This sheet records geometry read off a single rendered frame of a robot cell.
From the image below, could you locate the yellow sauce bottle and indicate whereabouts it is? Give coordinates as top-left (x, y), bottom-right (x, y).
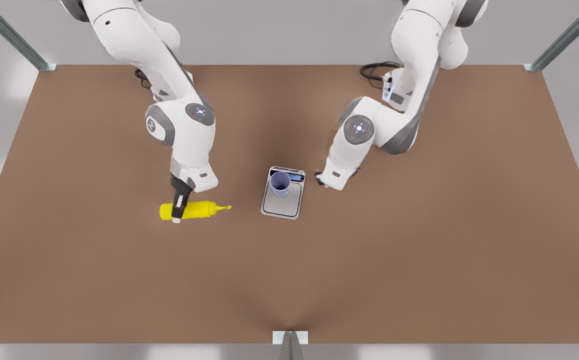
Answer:
top-left (159, 200), bottom-right (233, 221)

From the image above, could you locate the lavender plastic cup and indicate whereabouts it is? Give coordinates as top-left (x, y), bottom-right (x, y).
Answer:
top-left (270, 171), bottom-right (292, 199)

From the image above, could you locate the silver kitchen scale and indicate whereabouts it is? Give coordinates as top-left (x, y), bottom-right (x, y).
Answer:
top-left (261, 166), bottom-right (306, 220)

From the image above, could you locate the black cable loop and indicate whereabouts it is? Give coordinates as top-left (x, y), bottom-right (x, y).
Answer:
top-left (134, 68), bottom-right (153, 91)
top-left (359, 61), bottom-right (403, 91)

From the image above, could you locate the silver frame post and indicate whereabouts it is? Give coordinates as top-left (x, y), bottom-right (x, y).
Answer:
top-left (0, 0), bottom-right (58, 72)
top-left (523, 0), bottom-right (579, 72)
top-left (272, 330), bottom-right (309, 360)

